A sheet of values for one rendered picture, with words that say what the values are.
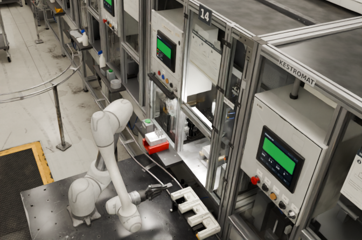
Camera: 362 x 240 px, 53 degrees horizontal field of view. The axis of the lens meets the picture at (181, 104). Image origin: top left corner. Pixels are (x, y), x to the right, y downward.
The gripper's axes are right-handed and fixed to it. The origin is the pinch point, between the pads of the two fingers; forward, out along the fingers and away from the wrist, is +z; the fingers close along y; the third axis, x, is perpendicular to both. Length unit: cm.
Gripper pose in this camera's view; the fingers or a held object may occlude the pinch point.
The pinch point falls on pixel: (166, 186)
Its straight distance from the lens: 246.8
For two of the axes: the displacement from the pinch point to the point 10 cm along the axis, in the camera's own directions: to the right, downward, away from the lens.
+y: 0.6, -8.3, -5.6
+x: -4.9, -5.1, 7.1
